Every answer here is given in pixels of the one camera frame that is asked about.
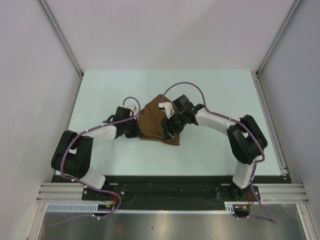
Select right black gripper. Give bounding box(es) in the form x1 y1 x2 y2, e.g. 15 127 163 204
159 111 187 142

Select brown cloth napkin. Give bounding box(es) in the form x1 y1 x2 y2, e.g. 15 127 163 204
138 94 180 146

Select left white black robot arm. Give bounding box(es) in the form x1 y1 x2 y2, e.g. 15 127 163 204
51 105 141 200

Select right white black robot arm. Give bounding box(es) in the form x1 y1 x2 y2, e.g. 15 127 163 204
158 95 268 201

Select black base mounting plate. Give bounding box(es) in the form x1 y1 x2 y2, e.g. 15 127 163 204
51 174 292 205

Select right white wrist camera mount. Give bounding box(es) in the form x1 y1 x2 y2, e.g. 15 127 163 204
158 101 179 120

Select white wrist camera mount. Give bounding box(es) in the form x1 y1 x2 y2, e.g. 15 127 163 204
158 101 179 120
124 105 137 117

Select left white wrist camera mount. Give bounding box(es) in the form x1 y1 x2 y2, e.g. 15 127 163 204
124 105 137 117

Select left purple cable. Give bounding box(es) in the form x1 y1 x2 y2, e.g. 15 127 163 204
48 96 141 227

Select purple cable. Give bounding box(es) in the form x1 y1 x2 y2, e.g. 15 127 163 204
48 96 141 227
162 81 277 225

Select right side aluminium rail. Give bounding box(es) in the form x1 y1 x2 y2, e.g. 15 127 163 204
251 71 289 176

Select aluminium rail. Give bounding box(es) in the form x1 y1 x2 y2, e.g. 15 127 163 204
36 182 309 204
251 71 289 176

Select white slotted cable duct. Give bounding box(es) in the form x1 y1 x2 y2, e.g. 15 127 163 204
46 201 237 215

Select aluminium front rail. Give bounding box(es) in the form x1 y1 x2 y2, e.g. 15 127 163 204
36 182 309 204

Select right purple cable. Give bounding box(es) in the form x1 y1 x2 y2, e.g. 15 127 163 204
162 81 277 225

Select left aluminium corner post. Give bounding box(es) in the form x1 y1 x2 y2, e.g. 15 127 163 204
37 0 84 79

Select aluminium corner post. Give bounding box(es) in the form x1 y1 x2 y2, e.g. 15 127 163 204
37 0 84 79
255 0 304 78

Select right aluminium corner post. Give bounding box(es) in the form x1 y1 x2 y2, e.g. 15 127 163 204
255 0 304 78

